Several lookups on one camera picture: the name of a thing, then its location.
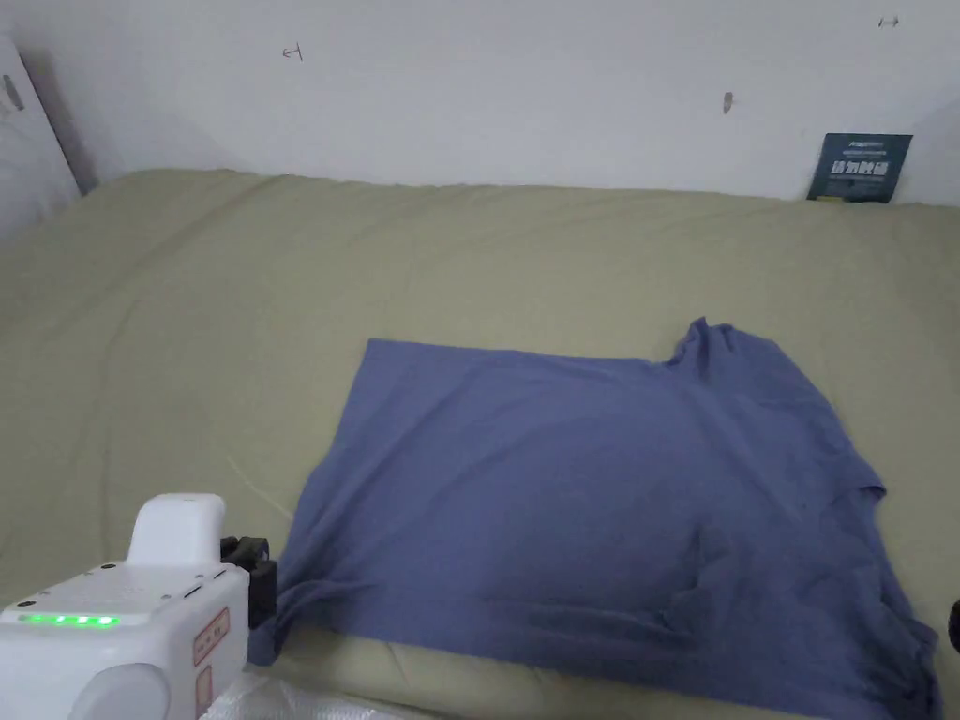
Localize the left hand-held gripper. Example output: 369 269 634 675
0 492 280 720

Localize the dark blue shirt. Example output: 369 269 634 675
246 316 943 720

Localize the clear plastic wrap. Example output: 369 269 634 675
201 666 443 720

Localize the bed with beige sheet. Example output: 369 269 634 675
0 168 960 720

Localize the dark green printed card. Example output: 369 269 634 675
805 132 916 204

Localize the white board with grey edge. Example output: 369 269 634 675
0 33 101 246

